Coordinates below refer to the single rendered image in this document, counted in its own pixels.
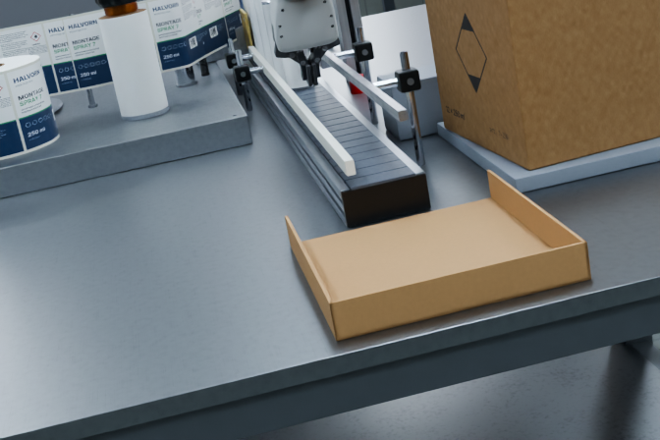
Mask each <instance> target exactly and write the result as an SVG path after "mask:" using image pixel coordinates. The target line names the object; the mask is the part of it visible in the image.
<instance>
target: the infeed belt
mask: <svg viewBox="0 0 660 440"><path fill-rule="evenodd" d="M260 74H261V76H262V77H263V78H264V80H265V81H266V82H267V83H268V85H269V86H270V87H271V89H272V90H273V91H274V92H275V94H276V95H277V96H278V98H279V99H280V100H281V101H282V103H283V104H284V105H285V107H286V108H287V109H288V110H289V112H290V113H291V114H292V115H293V117H294V118H295V119H296V121H297V122H298V123H299V124H300V126H301V127H302V129H303V130H304V131H305V132H306V134H307V135H308V136H309V138H310V139H311V140H312V141H313V143H314V144H315V145H316V147H317V148H318V149H319V150H320V152H321V153H322V154H323V156H324V157H325V158H326V159H327V161H328V162H329V163H330V165H331V166H332V167H333V168H334V170H335V171H336V172H337V174H338V175H339V176H340V177H341V179H342V180H343V181H344V183H345V184H346V185H347V186H348V188H349V189H350V190H351V191H352V190H357V189H361V188H366V187H370V186H374V185H379V184H383V183H388V182H392V181H396V180H401V179H404V178H409V177H413V176H415V172H414V171H413V170H412V169H411V168H409V167H408V166H407V165H406V164H405V163H404V162H403V161H402V160H401V159H400V158H399V157H398V156H397V155H396V154H395V153H394V152H393V151H391V150H390V149H389V148H388V147H387V146H386V145H385V144H384V143H383V142H382V141H381V140H380V139H379V138H378V137H377V136H375V135H374V134H373V133H372V132H371V131H370V130H369V129H368V128H367V127H366V126H365V125H364V124H363V123H362V122H361V121H360V120H359V119H358V118H356V117H355V116H354V115H353V114H352V113H351V112H350V111H349V110H348V109H347V108H346V107H345V106H344V105H343V104H342V103H341V102H340V101H338V100H337V99H336V98H335V97H334V96H333V95H332V94H331V93H330V92H329V91H328V90H327V89H326V88H325V87H324V86H323V85H322V84H320V83H318V85H315V86H314V87H312V88H309V89H305V90H299V91H294V93H295V94H296V95H297V96H298V97H299V99H300V100H301V101H302V102H303V103H304V104H305V106H306V107H307V108H308V109H309V110H310V111H311V112H312V114H313V115H314V116H315V117H316V118H317V119H318V120H319V121H320V123H321V124H322V125H323V126H324V127H325V128H326V129H327V131H328V132H329V133H330V134H331V135H332V136H333V137H334V139H335V140H336V141H337V142H338V143H339V144H341V145H342V147H343V148H344V149H345V150H346V151H347V152H348V153H349V155H350V156H351V157H352V158H353V159H354V162H355V168H356V174H355V175H352V176H347V175H346V174H345V173H344V171H343V170H342V169H341V168H340V167H339V165H338V164H337V163H336V162H335V160H334V159H333V158H332V157H331V155H330V154H329V153H328V152H327V150H326V149H325V148H324V147H323V145H322V144H321V143H320V142H319V140H318V139H317V138H316V137H315V135H314V134H313V133H312V132H311V131H310V129H309V128H308V127H307V126H306V124H305V123H304V122H303V120H302V119H301V118H300V117H299V115H298V114H297V113H296V112H295V110H294V109H293V108H292V107H291V105H290V104H289V103H288V102H287V101H286V99H285V98H284V97H283V96H282V94H281V93H280V92H279V91H278V89H277V88H276V87H275V86H274V84H273V83H272V82H271V81H270V79H269V78H267V77H266V75H265V74H264V73H263V72H262V73H260Z"/></svg>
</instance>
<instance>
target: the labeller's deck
mask: <svg viewBox="0 0 660 440"><path fill-rule="evenodd" d="M207 64H208V65H207V66H208V70H209V73H210V75H209V76H204V77H202V76H201V70H200V66H199V64H193V65H192V67H193V72H194V76H195V79H196V80H197V81H198V83H197V84H195V85H191V86H187V87H176V83H177V80H176V76H175V71H170V72H166V73H161V75H162V80H163V83H164V88H165V92H166V97H167V101H168V105H169V107H170V109H169V110H168V111H167V112H165V113H163V114H161V115H158V116H155V117H151V118H147V119H142V120H135V121H125V120H123V119H122V118H121V112H120V107H119V103H118V99H117V95H116V91H115V87H114V84H113V83H112V84H108V85H104V86H100V87H95V88H93V89H92V92H93V96H94V101H95V103H97V104H98V106H97V107H94V108H88V107H87V105H88V104H89V102H88V98H87V94H86V90H80V91H75V92H70V93H64V94H59V95H54V96H50V98H57V99H60V100H61V101H62V103H63V104H62V106H61V107H60V108H59V109H58V110H57V111H55V112H54V116H55V120H56V123H57V127H58V131H59V135H60V136H59V137H58V138H57V139H56V140H55V141H53V142H52V143H50V144H48V145H46V146H43V147H41V148H39V149H37V150H34V151H31V152H28V153H25V154H22V155H18V156H15V157H11V158H7V159H3V160H0V198H2V197H6V196H11V195H16V194H20V193H28V192H33V191H37V190H42V189H47V188H51V187H56V186H60V185H65V184H68V183H73V182H78V181H82V180H87V179H91V178H96V177H101V176H105V175H110V174H114V173H119V172H123V171H128V170H133V169H136V168H141V167H145V166H150V165H154V164H159V163H164V162H168V161H173V160H177V159H182V158H186V157H191V156H196V155H199V154H204V153H208V152H213V151H217V150H222V149H227V148H231V147H236V146H240V145H245V144H249V143H252V136H251V132H250V127H249V122H248V115H247V114H246V112H245V110H244V108H243V107H242V105H241V103H240V101H239V100H238V98H237V96H236V94H235V93H234V92H233V90H232V88H231V87H230V85H229V83H228V81H227V80H226V78H225V76H224V75H223V73H222V71H221V69H220V68H219V66H218V64H217V62H216V61H212V62H207Z"/></svg>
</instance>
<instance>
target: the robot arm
mask: <svg viewBox="0 0 660 440"><path fill-rule="evenodd" d="M270 20H271V29H272V36H273V40H274V41H275V48H274V54H275V56H276V57H277V58H291V59H292V60H294V61H296V62H297V63H299V64H300V67H301V75H302V80H303V81H306V82H307V84H308V86H313V85H318V78H321V75H320V67H319V63H320V62H321V58H322V57H323V55H324V54H325V53H326V52H327V50H328V49H331V48H333V47H336V46H338V45H339V44H340V39H339V37H338V28H337V22H336V16H335V11H334V6H333V2H332V0H270ZM307 48H310V55H309V56H308V58H306V56H304V53H303V50H304V49H307ZM307 59H308V60H307Z"/></svg>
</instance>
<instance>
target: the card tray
mask: <svg viewBox="0 0 660 440"><path fill-rule="evenodd" d="M487 175H488V182H489V189H490V195H491V197H490V198H486V199H482V200H478V201H473V202H469V203H465V204H461V205H456V206H452V207H448V208H443V209H439V210H435V211H430V212H426V213H422V214H417V215H414V216H410V217H405V218H401V219H397V220H392V221H388V222H384V223H379V224H375V225H371V226H366V227H362V228H358V229H353V230H350V231H346V232H341V233H337V234H333V235H328V236H324V237H320V238H316V239H311V240H307V241H303V242H301V240H300V238H299V236H298V234H297V232H296V230H295V228H294V226H293V224H292V222H291V220H290V219H289V217H288V216H285V220H286V225H287V230H288V235H289V240H290V245H291V248H292V250H293V252H294V254H295V256H296V258H297V260H298V263H299V265H300V267H301V269H302V272H303V274H304V276H305V278H306V280H307V282H308V284H309V286H310V287H311V289H312V292H313V294H314V296H315V298H316V300H317V302H318V304H319V306H320V308H321V310H322V312H323V314H324V316H325V318H326V320H327V323H328V325H329V327H330V329H331V331H332V333H333V335H334V337H335V339H336V341H341V340H346V339H350V338H353V337H357V336H361V335H365V334H369V333H373V332H377V331H381V330H386V329H390V328H394V327H398V326H402V325H406V324H410V323H414V322H418V321H421V320H426V319H430V318H434V317H438V316H442V315H446V314H450V313H454V312H458V311H462V310H467V309H471V308H475V307H479V306H483V305H487V304H491V303H497V302H501V301H506V300H510V299H514V298H518V297H522V296H526V295H530V294H534V293H538V292H542V291H547V290H551V289H555V288H559V287H563V286H567V285H571V284H574V283H578V282H583V281H587V280H591V273H590V264H589V256H588V247H587V241H585V240H584V239H583V238H581V237H580V236H579V235H577V234H576V233H574V232H573V231H572V230H570V229H569V228H568V227H566V226H565V225H564V224H562V223H561V222H560V221H558V220H557V219H556V218H554V217H553V216H552V215H550V214H549V213H548V212H546V211H545V210H544V209H542V208H541V207H540V206H538V205H537V204H535V203H534V202H533V201H531V200H530V199H529V198H527V197H526V196H525V195H523V194H522V193H521V192H519V191H518V190H516V189H515V188H514V187H512V186H511V185H510V184H508V183H507V182H506V181H504V180H503V179H502V178H500V177H499V176H497V175H496V174H495V173H493V172H492V171H491V170H487Z"/></svg>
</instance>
